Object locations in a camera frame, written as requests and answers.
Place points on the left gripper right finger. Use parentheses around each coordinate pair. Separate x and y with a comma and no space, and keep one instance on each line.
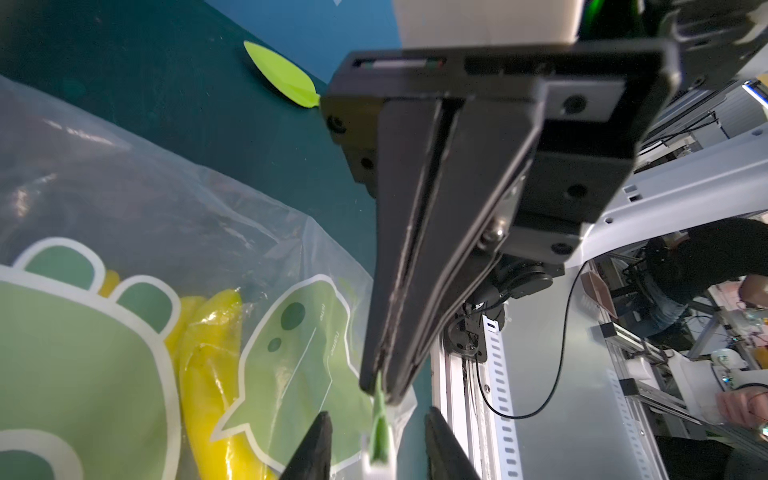
(447,459)

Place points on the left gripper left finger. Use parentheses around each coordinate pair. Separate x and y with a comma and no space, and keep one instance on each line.
(312,458)

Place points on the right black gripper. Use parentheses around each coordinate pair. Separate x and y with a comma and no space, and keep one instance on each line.
(534,145)

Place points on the yellow banana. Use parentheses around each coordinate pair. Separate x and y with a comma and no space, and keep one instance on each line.
(208,353)

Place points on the green printed zip bag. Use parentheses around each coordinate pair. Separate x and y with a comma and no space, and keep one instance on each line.
(88,388)

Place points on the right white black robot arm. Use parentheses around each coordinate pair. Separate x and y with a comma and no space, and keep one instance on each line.
(714,39)

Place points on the green toy shovel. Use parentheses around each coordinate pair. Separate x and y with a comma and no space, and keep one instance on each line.
(285,76)

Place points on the person in background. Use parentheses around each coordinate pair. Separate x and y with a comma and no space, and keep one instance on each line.
(706,255)

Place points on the aluminium front rail frame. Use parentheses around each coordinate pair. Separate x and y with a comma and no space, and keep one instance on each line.
(549,400)

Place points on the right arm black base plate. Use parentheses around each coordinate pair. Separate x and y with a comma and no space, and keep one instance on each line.
(480,318)

